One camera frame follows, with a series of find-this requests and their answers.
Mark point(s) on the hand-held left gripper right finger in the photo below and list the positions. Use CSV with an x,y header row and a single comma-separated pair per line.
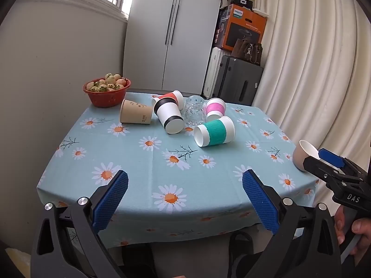
x,y
260,205

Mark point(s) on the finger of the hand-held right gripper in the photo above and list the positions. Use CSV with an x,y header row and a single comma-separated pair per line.
x,y
332,157
317,168

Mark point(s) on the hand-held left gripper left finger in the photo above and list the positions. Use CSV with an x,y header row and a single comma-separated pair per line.
x,y
111,199

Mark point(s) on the beige paper cup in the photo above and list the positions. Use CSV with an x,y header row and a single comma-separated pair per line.
x,y
298,156

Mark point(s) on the teal banded white cup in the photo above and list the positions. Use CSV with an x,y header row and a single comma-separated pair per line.
x,y
216,132

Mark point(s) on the brown paper cup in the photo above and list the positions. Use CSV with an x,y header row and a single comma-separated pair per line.
x,y
134,112

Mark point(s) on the black banded white cup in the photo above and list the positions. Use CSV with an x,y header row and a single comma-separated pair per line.
x,y
168,114

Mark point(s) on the pink banded white cup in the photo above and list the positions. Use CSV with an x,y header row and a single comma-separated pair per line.
x,y
216,109

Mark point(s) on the clear glass cup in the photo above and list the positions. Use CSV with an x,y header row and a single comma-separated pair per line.
x,y
193,111

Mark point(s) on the red banded white cup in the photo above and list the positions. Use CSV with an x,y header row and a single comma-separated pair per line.
x,y
172,97

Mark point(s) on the person's right hand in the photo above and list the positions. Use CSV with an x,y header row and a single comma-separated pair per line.
x,y
362,227

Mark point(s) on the blue daisy tablecloth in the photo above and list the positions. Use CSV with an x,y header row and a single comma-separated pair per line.
x,y
145,168

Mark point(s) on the black slipper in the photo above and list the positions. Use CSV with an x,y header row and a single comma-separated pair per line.
x,y
242,254

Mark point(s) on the cream curtain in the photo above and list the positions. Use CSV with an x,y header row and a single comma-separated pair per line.
x,y
313,63

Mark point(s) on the red plastic colander bowl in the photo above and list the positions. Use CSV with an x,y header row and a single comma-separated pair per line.
x,y
105,98

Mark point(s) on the dark grey suitcase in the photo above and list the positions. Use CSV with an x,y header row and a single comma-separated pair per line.
x,y
240,81

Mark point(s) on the pile of pale strawberries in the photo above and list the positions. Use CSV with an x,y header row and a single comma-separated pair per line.
x,y
107,83

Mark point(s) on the brown handbag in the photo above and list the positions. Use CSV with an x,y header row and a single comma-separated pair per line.
x,y
246,52

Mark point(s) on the white suitcase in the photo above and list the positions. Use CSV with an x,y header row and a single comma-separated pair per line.
x,y
213,72

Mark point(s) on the orange cardboard box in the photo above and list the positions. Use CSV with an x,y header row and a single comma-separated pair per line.
x,y
246,27

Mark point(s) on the grey wardrobe cabinet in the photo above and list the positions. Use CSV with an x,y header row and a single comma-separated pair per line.
x,y
174,34

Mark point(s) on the black bag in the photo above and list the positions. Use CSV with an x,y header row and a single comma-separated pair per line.
x,y
240,2

